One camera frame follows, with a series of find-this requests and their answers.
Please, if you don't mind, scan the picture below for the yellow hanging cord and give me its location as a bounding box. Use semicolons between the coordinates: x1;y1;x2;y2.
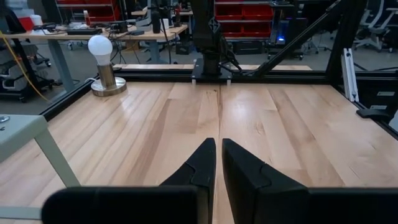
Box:
0;30;51;104

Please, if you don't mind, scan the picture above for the black equipment cart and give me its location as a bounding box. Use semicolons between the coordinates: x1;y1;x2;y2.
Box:
0;40;55;103

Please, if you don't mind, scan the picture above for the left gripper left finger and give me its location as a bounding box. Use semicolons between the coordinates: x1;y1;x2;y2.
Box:
159;138;218;224

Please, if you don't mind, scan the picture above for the black computer with blue light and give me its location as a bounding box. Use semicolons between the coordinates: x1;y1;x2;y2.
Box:
269;18;295;46

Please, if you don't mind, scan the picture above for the wooden background desk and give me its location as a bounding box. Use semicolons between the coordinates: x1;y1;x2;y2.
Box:
0;24;190;93

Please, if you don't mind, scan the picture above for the white bulb table lamp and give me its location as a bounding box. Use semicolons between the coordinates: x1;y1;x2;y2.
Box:
87;34;127;98

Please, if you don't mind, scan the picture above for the pale green metal riser shelf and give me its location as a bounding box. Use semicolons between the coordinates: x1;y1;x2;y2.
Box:
0;114;81;220

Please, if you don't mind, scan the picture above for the white cup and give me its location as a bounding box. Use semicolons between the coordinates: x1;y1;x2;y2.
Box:
30;14;44;27

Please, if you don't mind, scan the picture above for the red bin shelf rack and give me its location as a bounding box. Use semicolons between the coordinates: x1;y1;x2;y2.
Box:
55;0;121;22
213;0;275;40

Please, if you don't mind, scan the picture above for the black keyboard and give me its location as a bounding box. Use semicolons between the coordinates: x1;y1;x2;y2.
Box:
66;27;104;36

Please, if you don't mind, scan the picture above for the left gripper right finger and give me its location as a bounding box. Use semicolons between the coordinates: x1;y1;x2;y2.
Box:
221;138;309;224

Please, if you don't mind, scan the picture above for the black plastic bracket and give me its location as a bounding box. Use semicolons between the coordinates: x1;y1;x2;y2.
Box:
356;108;393;121

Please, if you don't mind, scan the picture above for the black bottle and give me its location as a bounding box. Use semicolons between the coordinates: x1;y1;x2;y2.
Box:
150;10;162;34

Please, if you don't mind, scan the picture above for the white office chair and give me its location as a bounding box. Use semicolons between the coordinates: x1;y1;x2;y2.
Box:
353;7;398;53

